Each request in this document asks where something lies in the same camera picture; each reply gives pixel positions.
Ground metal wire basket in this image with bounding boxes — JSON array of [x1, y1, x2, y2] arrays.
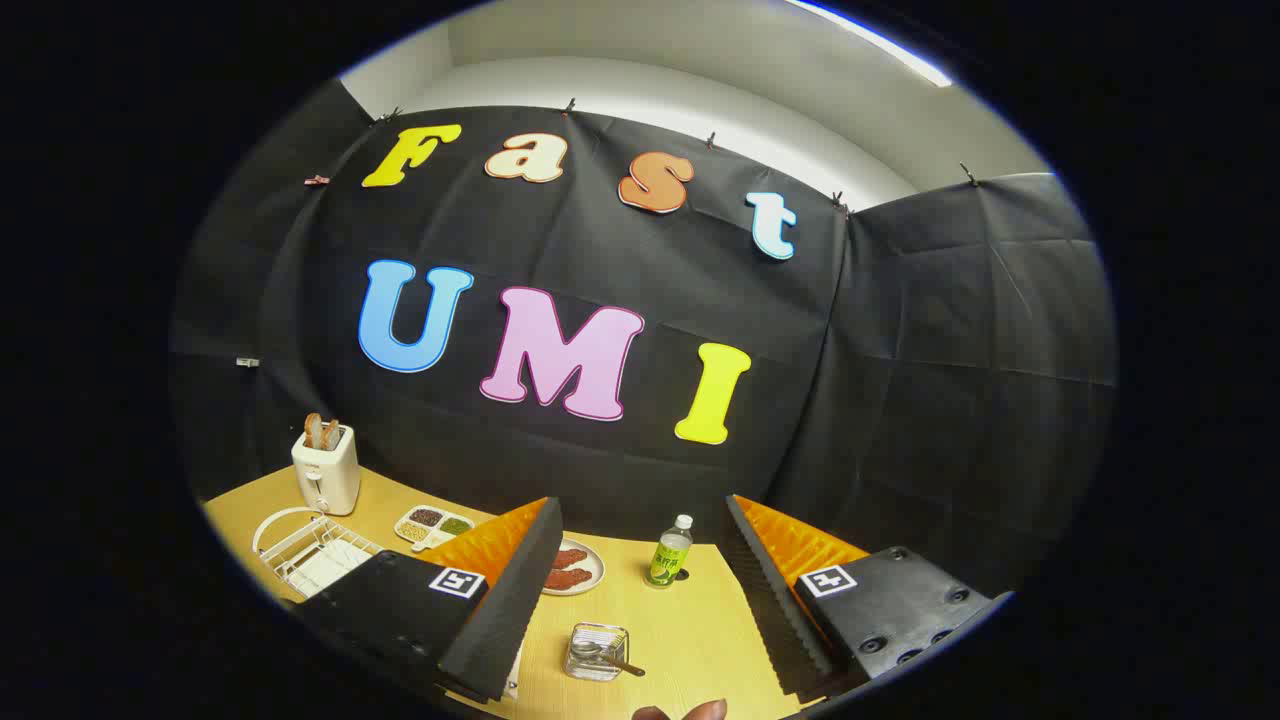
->
[[565, 622, 630, 683]]

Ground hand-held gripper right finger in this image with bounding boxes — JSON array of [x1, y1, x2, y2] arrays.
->
[[722, 494, 1011, 701]]

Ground white divided grain tray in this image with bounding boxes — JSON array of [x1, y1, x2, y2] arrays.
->
[[394, 506, 476, 553]]

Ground spoon with dark handle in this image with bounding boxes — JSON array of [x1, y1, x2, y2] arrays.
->
[[570, 640, 647, 678]]

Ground white toaster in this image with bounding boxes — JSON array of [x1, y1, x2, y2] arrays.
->
[[291, 424, 361, 517]]

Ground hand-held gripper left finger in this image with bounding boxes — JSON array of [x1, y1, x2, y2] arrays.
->
[[296, 496, 566, 704]]

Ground black backdrop cloth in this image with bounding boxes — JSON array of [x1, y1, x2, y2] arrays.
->
[[170, 80, 1118, 601]]

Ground green drink bottle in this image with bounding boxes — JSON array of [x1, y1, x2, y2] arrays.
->
[[645, 515, 694, 589]]

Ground white wire dish rack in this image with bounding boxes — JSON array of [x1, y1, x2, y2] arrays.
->
[[253, 507, 386, 601]]

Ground white sausage plate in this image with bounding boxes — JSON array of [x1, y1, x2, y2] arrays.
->
[[540, 540, 606, 597]]

